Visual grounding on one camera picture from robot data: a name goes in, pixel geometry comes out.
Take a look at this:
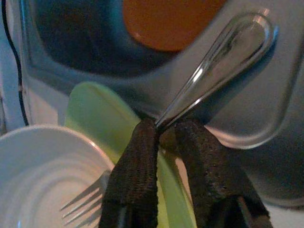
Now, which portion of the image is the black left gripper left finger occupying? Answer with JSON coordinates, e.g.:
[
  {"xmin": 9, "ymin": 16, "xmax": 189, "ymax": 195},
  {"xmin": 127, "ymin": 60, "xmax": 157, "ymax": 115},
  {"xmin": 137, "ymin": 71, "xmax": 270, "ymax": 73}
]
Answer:
[{"xmin": 98, "ymin": 117, "xmax": 160, "ymax": 228}]

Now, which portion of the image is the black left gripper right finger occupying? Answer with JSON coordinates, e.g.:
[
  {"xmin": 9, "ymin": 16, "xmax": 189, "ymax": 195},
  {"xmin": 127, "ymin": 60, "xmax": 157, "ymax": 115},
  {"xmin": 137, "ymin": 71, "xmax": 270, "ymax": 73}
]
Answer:
[{"xmin": 158, "ymin": 118, "xmax": 274, "ymax": 228}]

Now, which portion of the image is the white ceramic bowl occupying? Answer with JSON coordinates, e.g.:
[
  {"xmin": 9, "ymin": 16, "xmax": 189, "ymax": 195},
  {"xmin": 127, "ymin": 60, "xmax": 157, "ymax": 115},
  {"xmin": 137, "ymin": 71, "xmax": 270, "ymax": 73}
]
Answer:
[{"xmin": 0, "ymin": 124, "xmax": 117, "ymax": 228}]

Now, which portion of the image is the silver metal fork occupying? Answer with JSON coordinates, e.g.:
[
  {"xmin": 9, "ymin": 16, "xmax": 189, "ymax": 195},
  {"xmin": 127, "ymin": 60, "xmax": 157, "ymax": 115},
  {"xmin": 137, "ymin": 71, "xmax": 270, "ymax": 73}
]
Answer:
[{"xmin": 60, "ymin": 11, "xmax": 280, "ymax": 226}]

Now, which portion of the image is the green plastic plate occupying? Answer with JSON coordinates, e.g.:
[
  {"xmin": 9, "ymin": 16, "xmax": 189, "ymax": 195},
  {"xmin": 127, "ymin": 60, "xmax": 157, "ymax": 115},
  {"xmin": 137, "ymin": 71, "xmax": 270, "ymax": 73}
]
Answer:
[{"xmin": 64, "ymin": 82, "xmax": 198, "ymax": 228}]

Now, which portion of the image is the stainless steel sink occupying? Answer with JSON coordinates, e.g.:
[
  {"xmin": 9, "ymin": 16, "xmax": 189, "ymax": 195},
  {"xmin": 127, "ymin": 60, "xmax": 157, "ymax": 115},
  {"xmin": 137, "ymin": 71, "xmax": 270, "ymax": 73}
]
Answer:
[{"xmin": 19, "ymin": 0, "xmax": 304, "ymax": 209}]

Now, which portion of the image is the orange plastic plate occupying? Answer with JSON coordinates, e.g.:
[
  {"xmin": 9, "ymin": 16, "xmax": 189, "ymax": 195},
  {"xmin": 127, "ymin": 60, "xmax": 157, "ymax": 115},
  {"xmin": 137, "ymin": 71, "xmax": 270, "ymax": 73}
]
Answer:
[{"xmin": 122, "ymin": 0, "xmax": 228, "ymax": 53}]

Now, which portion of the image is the black power cable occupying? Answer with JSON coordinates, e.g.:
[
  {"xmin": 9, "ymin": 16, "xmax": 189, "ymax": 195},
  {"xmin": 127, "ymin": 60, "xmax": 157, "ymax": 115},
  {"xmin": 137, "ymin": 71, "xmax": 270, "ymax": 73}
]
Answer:
[{"xmin": 1, "ymin": 0, "xmax": 30, "ymax": 126}]

